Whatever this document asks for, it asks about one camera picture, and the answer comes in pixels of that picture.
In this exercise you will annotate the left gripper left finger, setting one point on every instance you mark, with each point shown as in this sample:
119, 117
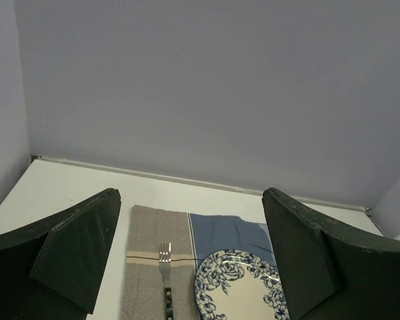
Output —
53, 268

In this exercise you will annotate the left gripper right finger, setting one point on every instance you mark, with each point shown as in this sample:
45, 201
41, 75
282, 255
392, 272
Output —
329, 269

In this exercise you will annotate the blue floral ceramic plate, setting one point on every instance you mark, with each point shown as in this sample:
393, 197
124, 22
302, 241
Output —
235, 284

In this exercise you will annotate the silver fork dark handle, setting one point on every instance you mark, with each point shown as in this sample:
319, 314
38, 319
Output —
165, 269

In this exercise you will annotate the blue beige cloth placemat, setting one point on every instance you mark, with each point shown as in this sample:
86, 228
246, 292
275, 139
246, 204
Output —
192, 238

